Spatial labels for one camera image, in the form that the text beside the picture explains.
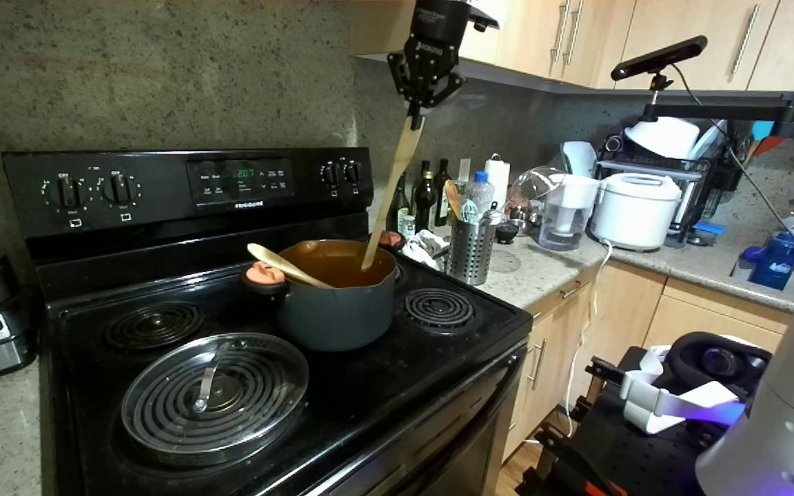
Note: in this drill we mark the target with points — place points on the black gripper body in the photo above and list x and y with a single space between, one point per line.
427 68

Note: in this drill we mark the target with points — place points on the wooden spatula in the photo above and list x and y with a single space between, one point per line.
404 156

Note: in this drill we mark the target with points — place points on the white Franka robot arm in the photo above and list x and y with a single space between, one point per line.
784 403

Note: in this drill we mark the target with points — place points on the perforated metal utensil holder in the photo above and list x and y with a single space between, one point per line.
471 253

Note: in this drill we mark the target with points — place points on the grey pot orange interior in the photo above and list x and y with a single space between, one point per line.
337 306

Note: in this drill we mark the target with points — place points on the black electric stove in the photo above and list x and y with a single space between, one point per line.
232 394

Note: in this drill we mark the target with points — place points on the dark glass bottle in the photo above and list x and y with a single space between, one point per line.
443 189
422 196
400 208

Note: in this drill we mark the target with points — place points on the brown wooden utensil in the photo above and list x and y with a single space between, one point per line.
454 200

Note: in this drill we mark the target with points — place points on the clear plastic bottle blue cap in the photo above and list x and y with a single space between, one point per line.
478 196

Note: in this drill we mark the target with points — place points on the white container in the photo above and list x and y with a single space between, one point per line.
498 184

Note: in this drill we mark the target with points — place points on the wooden upper cabinets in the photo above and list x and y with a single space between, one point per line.
545 36

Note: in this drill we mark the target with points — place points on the wooden cabinets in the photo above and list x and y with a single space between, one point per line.
619 317
545 36

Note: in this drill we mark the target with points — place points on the white jug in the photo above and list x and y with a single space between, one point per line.
580 157

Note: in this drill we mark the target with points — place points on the clear water filter pitcher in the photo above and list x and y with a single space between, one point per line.
567 217

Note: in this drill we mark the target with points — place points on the light wooden spoon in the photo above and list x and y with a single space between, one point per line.
287 265

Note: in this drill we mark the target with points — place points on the white rice cooker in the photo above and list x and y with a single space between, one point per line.
636 210

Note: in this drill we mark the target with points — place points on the white plate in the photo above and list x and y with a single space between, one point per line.
662 135

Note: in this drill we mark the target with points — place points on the wooden lower cabinets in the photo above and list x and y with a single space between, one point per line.
619 317

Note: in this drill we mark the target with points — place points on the black dish rack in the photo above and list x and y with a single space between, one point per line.
704 184

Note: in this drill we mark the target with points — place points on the blue object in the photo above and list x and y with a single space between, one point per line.
774 259

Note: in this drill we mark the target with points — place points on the white black VR headset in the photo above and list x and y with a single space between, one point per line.
691 389

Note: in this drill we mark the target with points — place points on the black robot cart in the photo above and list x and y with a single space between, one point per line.
626 458

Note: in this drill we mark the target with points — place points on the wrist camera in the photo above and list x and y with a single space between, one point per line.
480 18

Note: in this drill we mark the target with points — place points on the black bar camera on stand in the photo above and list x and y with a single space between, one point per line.
659 57

